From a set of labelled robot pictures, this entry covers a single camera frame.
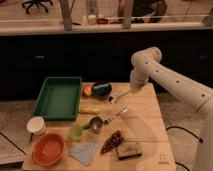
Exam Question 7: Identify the black cable left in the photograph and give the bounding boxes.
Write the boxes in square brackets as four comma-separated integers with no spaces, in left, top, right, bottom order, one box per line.
[0,131,34,155]

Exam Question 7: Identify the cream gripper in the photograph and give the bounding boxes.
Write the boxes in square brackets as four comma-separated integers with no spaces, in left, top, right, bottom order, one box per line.
[130,75,146,93]

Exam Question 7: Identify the dark teal bowl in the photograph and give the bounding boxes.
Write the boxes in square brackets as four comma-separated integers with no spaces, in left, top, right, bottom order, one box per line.
[92,81,112,98]

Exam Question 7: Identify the green plastic cup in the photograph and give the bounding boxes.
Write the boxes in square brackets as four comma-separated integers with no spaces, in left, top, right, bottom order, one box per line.
[68,124,83,141]

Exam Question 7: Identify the black office chair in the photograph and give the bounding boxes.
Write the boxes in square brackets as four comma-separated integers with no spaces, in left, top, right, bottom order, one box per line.
[22,0,53,14]

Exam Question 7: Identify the white cup on ledge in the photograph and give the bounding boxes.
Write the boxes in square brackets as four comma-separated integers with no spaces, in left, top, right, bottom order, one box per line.
[88,15,96,25]

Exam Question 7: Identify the red item on ledge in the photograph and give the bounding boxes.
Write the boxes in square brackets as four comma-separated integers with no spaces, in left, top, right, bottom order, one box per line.
[96,18,109,25]

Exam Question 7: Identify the black cable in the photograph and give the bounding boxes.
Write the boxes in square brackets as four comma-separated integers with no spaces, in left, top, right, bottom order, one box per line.
[165,125,204,171]
[0,131,34,155]

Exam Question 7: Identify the white paper cup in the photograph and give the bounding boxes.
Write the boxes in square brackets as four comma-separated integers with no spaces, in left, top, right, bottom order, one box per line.
[26,116,46,135]

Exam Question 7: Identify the black cable right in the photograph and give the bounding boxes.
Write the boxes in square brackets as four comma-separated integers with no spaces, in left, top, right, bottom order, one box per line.
[165,125,204,171]

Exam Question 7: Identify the metal measuring cup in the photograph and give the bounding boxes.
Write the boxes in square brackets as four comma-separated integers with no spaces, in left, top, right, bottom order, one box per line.
[83,117,103,134]

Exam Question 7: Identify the brown grape bunch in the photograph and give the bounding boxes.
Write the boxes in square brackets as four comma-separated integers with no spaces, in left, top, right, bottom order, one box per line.
[100,131,124,154]

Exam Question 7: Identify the orange bowl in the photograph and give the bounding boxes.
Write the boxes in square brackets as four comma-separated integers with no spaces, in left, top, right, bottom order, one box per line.
[32,133,64,167]

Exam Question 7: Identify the small orange ball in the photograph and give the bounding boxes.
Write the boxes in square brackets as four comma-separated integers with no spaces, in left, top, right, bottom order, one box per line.
[83,85,93,97]

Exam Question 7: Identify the blue grey cloth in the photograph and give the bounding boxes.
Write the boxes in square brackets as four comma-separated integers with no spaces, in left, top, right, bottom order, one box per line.
[69,142,100,166]

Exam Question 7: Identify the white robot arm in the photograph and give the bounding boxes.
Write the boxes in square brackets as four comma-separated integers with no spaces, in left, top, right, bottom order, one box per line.
[130,47,213,171]

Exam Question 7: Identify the green plastic tray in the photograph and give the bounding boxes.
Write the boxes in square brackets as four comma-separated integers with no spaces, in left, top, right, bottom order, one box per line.
[33,77,82,121]

